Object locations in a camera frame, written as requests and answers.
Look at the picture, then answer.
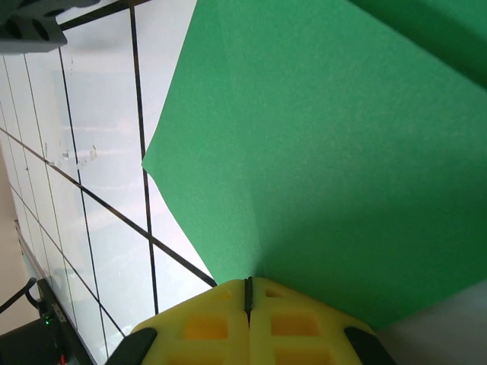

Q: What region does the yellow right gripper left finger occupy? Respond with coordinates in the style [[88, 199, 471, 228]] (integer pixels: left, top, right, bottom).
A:
[[109, 278, 250, 365]]

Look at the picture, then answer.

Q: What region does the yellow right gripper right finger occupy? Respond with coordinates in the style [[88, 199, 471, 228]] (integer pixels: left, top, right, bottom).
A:
[[247, 276, 396, 365]]

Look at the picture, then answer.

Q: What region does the thin black cable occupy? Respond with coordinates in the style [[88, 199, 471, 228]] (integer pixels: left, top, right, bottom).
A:
[[0, 277, 39, 315]]

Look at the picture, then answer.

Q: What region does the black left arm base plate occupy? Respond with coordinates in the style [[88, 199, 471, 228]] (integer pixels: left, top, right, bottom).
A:
[[37, 279, 94, 365]]

